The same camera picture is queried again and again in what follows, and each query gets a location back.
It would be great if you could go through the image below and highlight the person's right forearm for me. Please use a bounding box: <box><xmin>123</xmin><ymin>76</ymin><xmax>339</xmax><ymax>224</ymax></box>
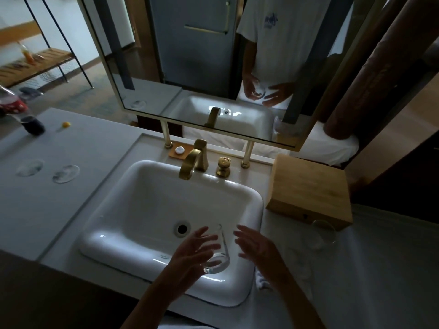
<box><xmin>274</xmin><ymin>277</ymin><xmax>327</xmax><ymax>329</ymax></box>

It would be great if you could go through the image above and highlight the dark cup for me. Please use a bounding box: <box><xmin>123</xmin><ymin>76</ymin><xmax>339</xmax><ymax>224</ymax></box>
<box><xmin>20</xmin><ymin>115</ymin><xmax>46</xmax><ymax>137</ymax></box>

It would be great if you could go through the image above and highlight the round paper coaster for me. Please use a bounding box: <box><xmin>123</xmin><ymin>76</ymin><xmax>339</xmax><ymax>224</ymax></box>
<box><xmin>15</xmin><ymin>159</ymin><xmax>45</xmax><ymax>178</ymax></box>
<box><xmin>52</xmin><ymin>164</ymin><xmax>81</xmax><ymax>185</ymax></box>

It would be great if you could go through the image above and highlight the white towel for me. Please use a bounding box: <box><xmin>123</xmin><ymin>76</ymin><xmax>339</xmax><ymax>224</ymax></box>
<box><xmin>255</xmin><ymin>248</ymin><xmax>316</xmax><ymax>302</ymax></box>

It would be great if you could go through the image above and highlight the clear drinking glass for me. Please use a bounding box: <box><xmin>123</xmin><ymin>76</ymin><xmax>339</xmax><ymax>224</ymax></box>
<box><xmin>198</xmin><ymin>223</ymin><xmax>230</xmax><ymax>275</ymax></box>
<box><xmin>310</xmin><ymin>219</ymin><xmax>338</xmax><ymax>252</ymax></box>

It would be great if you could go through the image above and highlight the orange item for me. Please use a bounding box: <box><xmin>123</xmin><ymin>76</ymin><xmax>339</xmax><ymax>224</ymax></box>
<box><xmin>19</xmin><ymin>42</ymin><xmax>35</xmax><ymax>64</ymax></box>

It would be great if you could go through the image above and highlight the gold faucet handle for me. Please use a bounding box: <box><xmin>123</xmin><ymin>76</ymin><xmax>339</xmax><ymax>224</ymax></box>
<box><xmin>215</xmin><ymin>156</ymin><xmax>232</xmax><ymax>179</ymax></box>

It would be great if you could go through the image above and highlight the orange soap dish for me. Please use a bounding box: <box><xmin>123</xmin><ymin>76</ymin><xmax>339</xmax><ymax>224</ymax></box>
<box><xmin>168</xmin><ymin>142</ymin><xmax>196</xmax><ymax>161</ymax></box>

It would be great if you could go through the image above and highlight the gold faucet spout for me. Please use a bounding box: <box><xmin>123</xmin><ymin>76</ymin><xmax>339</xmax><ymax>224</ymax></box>
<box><xmin>178</xmin><ymin>139</ymin><xmax>209</xmax><ymax>181</ymax></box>

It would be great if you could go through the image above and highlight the white ceramic sink basin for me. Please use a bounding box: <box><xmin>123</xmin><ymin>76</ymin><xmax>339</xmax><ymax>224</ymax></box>
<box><xmin>78</xmin><ymin>159</ymin><xmax>265</xmax><ymax>308</ymax></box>

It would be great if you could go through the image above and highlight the person's white shirt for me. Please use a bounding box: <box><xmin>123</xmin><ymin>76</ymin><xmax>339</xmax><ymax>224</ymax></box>
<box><xmin>157</xmin><ymin>315</ymin><xmax>217</xmax><ymax>329</ymax></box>

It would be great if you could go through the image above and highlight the gold mirror support post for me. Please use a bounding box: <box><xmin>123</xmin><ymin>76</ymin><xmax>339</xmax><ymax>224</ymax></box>
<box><xmin>160</xmin><ymin>120</ymin><xmax>174</xmax><ymax>149</ymax></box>
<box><xmin>240</xmin><ymin>141</ymin><xmax>256</xmax><ymax>170</ymax></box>

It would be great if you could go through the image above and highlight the metal sink drain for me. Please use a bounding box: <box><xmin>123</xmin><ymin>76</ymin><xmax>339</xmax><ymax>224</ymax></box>
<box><xmin>174</xmin><ymin>221</ymin><xmax>192</xmax><ymax>238</ymax></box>

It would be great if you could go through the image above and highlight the wooden box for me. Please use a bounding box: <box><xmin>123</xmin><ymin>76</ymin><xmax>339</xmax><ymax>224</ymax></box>
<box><xmin>266</xmin><ymin>154</ymin><xmax>354</xmax><ymax>231</ymax></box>

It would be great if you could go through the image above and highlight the person's left hand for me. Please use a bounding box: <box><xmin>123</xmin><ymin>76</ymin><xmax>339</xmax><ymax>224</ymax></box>
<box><xmin>164</xmin><ymin>226</ymin><xmax>222</xmax><ymax>295</ymax></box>

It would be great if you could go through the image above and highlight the gold framed mirror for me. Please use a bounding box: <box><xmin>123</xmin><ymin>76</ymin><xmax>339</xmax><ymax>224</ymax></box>
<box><xmin>75</xmin><ymin>0</ymin><xmax>390</xmax><ymax>153</ymax></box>

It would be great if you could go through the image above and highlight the person's right hand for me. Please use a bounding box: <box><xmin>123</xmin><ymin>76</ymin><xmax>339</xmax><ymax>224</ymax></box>
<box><xmin>233</xmin><ymin>224</ymin><xmax>292</xmax><ymax>288</ymax></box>

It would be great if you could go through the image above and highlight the plastic bottle with red label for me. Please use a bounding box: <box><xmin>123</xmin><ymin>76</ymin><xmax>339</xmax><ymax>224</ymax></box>
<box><xmin>0</xmin><ymin>84</ymin><xmax>30</xmax><ymax>124</ymax></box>

